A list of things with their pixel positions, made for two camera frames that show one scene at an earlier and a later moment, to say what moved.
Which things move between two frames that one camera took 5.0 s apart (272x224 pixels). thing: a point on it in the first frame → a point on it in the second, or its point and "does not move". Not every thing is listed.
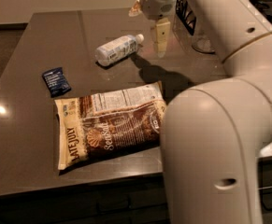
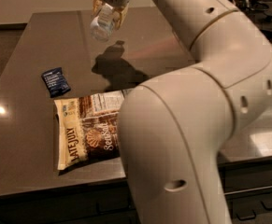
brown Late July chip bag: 109,124 does not move
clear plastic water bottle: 110,53 → 101,26
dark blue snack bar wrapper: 56,81 does not move
